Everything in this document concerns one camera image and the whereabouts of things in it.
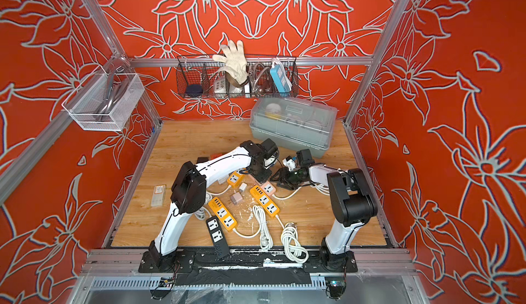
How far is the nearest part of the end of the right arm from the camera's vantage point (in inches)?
31.3

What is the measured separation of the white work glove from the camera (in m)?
0.89

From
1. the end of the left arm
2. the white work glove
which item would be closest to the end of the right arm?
the end of the left arm

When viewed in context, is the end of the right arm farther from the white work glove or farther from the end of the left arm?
the white work glove

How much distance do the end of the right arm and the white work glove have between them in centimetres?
42
